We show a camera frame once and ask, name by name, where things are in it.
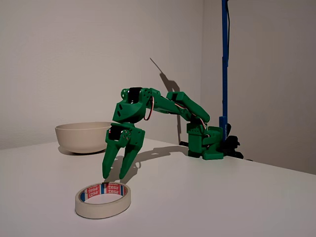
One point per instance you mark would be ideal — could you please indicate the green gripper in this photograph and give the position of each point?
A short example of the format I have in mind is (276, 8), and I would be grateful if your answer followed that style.
(134, 135)

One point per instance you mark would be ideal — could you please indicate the beige masking tape roll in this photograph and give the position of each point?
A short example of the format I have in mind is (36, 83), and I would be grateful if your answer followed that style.
(103, 209)

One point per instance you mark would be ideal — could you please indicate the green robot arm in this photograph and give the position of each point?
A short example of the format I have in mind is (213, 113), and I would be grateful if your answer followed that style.
(195, 140)

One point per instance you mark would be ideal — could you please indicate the white round bowl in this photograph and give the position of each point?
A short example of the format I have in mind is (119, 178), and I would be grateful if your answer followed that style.
(79, 138)

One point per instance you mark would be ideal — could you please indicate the black table clamp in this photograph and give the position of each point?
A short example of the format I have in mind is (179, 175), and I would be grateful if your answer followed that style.
(233, 144)

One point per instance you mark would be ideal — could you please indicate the blue camera pole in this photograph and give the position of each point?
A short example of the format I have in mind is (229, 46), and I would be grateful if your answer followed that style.
(224, 74)

